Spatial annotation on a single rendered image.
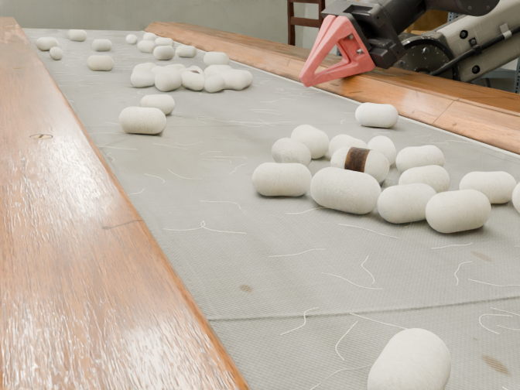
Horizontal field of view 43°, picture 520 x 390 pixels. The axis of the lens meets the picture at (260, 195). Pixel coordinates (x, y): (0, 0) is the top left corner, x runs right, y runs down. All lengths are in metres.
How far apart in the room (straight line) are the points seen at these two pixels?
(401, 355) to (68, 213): 0.13
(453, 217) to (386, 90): 0.38
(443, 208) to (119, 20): 4.96
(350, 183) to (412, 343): 0.16
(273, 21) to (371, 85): 4.83
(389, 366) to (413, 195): 0.16
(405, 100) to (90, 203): 0.44
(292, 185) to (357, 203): 0.04
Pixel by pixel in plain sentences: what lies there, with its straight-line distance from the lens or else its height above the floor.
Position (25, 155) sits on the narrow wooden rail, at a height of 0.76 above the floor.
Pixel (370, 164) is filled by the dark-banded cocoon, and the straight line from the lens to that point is 0.38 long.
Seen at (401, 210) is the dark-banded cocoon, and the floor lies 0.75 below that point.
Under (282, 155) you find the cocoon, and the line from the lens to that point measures 0.40.
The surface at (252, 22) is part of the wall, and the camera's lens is 5.46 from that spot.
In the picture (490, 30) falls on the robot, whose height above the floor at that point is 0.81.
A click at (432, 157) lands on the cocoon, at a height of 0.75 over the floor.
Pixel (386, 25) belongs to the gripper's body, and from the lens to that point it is 0.71.
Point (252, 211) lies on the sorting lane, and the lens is 0.33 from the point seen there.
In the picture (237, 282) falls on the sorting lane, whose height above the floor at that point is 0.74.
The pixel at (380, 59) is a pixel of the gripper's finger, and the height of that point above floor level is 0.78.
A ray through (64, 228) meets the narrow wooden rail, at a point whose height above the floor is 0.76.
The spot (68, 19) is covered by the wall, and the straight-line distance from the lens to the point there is 5.18.
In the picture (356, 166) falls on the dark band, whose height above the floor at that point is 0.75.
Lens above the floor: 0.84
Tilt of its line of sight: 17 degrees down
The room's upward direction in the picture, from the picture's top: 3 degrees clockwise
